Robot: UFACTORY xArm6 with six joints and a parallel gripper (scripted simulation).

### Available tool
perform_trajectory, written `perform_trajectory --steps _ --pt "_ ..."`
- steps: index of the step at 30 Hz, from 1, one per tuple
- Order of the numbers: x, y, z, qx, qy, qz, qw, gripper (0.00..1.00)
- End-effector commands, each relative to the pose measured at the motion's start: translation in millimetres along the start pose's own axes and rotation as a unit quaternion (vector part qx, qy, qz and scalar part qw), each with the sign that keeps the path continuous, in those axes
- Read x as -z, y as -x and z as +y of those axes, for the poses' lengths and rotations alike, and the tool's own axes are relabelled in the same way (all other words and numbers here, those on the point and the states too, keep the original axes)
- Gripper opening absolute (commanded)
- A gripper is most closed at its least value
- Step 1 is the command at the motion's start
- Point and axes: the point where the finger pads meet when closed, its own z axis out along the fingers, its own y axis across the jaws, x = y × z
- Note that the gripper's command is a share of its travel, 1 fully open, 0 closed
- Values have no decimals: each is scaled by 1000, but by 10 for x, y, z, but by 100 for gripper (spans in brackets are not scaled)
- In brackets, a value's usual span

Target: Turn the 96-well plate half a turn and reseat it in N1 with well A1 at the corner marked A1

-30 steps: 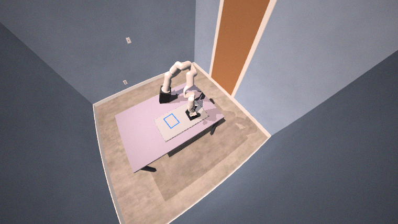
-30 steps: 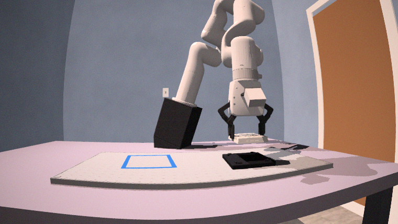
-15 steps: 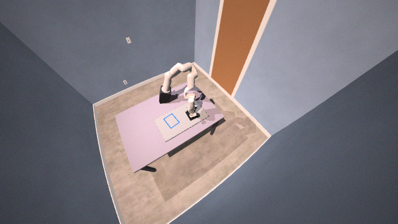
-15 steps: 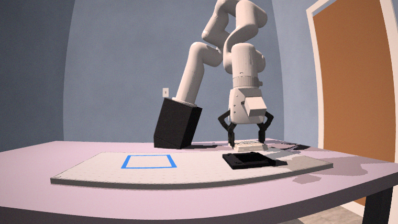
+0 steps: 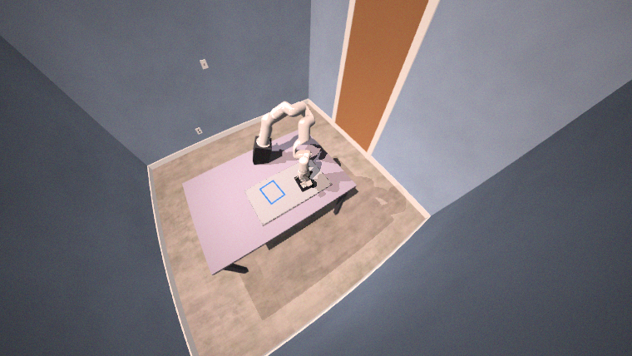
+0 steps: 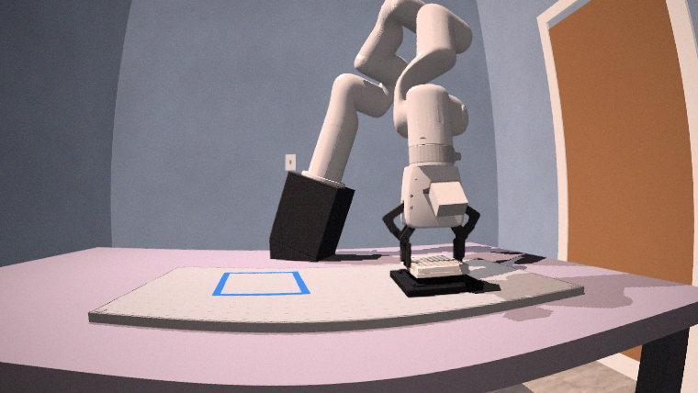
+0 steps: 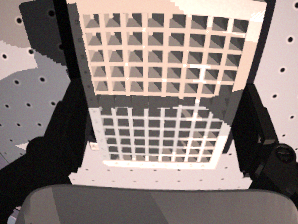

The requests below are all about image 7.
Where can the white well plate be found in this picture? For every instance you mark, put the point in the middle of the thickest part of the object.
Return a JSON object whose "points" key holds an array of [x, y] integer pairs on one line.
{"points": [[166, 130]]}

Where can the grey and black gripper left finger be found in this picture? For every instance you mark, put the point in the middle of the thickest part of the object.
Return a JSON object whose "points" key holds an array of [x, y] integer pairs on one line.
{"points": [[49, 159]]}

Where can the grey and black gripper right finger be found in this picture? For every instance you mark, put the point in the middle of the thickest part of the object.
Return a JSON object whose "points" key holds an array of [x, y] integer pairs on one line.
{"points": [[269, 164]]}

